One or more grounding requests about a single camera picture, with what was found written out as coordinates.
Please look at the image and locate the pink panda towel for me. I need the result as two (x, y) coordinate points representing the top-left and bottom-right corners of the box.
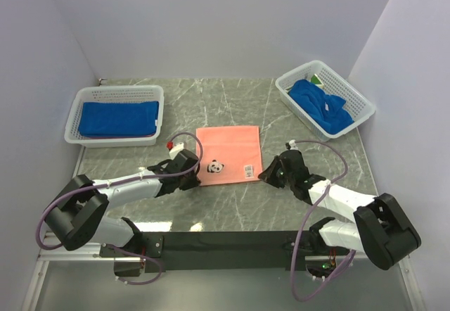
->
(196, 125), (263, 186)

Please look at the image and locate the blue towel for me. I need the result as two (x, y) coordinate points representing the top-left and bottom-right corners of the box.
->
(288, 80), (354, 134)
(78, 101), (159, 138)

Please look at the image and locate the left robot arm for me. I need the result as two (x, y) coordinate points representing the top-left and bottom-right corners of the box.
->
(41, 148), (200, 256)

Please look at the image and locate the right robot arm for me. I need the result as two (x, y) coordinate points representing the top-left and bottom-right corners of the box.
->
(258, 149), (421, 270)

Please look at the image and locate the black base bar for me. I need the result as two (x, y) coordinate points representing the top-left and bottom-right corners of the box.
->
(124, 231), (297, 271)

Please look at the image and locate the white plastic basket right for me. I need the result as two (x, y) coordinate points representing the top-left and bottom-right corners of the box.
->
(275, 60), (375, 141)

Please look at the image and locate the white plastic basket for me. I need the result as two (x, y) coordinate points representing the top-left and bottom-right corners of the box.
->
(64, 85), (165, 148)
(275, 60), (375, 141)

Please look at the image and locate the green white towel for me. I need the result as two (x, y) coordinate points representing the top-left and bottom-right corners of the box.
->
(310, 74), (324, 89)

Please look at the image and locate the folded blue towel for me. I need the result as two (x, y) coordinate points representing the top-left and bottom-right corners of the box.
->
(78, 101), (159, 138)

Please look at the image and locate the white plastic basket left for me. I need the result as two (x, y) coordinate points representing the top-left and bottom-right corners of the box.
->
(64, 85), (165, 148)

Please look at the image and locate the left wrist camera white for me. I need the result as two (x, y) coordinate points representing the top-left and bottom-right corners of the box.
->
(166, 141), (185, 159)

